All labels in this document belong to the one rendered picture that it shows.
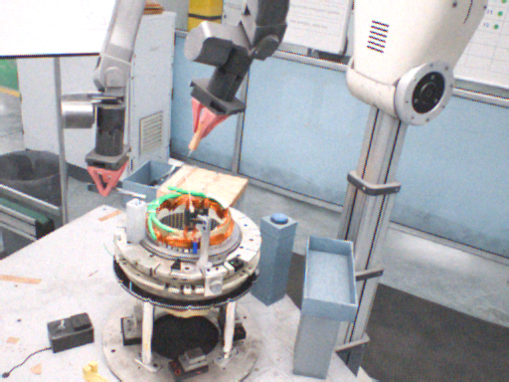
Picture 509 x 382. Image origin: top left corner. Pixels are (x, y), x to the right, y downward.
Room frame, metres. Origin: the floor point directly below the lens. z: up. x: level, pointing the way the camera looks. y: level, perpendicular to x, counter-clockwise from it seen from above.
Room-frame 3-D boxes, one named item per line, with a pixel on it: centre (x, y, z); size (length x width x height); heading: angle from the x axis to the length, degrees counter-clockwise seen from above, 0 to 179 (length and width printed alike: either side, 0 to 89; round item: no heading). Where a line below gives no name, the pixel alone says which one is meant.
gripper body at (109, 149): (0.98, 0.31, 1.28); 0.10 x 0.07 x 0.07; 175
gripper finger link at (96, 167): (0.98, 0.32, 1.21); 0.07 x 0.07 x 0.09; 85
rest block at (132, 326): (0.93, 0.25, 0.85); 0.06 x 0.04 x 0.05; 21
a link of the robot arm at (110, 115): (0.97, 0.31, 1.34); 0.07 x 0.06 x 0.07; 119
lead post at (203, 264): (0.84, 0.08, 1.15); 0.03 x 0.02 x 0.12; 61
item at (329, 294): (0.94, -0.19, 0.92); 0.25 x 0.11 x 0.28; 176
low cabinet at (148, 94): (3.50, 1.21, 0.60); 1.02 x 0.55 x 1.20; 67
